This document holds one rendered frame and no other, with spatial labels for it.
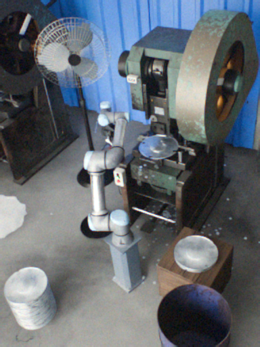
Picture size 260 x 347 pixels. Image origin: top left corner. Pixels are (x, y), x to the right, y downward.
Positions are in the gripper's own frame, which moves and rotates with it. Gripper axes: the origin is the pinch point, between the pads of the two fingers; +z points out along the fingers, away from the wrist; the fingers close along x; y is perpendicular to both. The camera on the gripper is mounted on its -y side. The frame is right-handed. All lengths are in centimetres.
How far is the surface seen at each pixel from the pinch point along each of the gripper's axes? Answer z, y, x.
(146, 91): -44, -25, -12
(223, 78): -61, -78, -15
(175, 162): 7.7, -47.3, -8.0
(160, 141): -0.6, -31.3, -17.1
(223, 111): -28, -74, -32
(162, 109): -30.5, -35.3, -14.4
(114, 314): 78, -43, 84
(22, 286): 46, 10, 110
